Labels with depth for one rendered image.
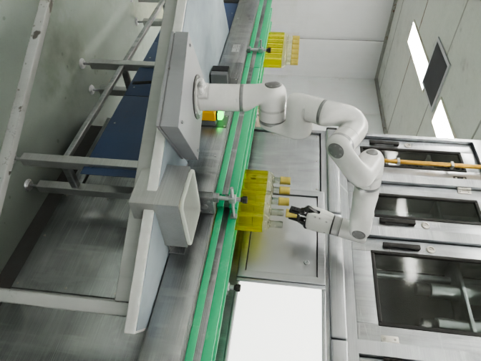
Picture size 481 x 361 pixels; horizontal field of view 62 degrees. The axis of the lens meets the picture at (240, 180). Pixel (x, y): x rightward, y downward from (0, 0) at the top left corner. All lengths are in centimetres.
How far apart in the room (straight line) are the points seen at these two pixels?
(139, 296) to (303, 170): 108
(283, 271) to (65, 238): 94
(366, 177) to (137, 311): 79
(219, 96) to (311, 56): 660
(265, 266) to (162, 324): 49
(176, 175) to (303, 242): 65
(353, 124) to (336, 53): 665
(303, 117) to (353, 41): 655
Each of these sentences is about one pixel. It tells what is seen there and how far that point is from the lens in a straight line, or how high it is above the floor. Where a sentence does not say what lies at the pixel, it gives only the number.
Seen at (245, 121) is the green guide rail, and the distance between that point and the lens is 179.
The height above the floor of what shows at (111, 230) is 40.
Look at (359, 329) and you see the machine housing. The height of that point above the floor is 144.
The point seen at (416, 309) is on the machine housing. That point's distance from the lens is 168.
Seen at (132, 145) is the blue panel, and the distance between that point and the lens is 175.
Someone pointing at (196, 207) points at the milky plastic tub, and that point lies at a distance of 146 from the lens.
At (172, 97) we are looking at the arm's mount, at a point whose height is 79.
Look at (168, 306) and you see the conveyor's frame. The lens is 135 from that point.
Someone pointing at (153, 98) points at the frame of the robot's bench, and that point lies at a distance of 143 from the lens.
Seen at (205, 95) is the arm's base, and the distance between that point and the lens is 139.
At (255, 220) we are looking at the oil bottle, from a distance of 154.
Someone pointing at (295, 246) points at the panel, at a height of 120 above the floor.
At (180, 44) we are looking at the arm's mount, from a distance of 132.
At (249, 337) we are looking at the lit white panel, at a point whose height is 106.
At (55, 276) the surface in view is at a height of 26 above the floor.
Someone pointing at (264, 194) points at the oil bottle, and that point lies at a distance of 162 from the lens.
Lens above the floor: 114
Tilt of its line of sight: 6 degrees down
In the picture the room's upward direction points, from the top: 94 degrees clockwise
